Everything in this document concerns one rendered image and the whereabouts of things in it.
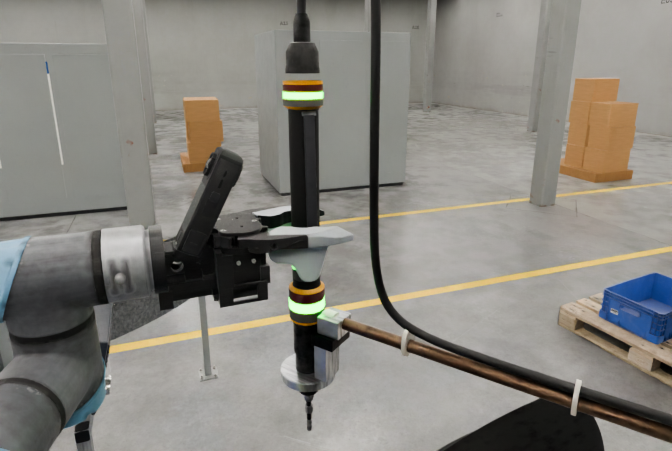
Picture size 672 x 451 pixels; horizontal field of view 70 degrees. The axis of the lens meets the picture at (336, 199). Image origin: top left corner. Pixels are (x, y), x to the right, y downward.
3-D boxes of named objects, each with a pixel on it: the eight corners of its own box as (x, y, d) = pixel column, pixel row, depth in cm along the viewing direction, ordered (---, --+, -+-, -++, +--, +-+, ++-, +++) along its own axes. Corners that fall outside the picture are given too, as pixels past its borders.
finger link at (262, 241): (309, 239, 53) (232, 239, 53) (309, 224, 53) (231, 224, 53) (307, 256, 49) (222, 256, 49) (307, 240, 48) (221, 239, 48)
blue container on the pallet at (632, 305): (710, 323, 322) (717, 293, 316) (656, 347, 295) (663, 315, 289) (648, 298, 357) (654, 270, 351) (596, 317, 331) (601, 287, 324)
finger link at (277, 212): (309, 241, 64) (251, 259, 58) (308, 198, 63) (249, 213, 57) (324, 247, 62) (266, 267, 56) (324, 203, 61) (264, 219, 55)
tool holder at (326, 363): (359, 374, 61) (360, 305, 59) (328, 406, 56) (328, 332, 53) (303, 352, 66) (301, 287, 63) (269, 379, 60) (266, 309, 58)
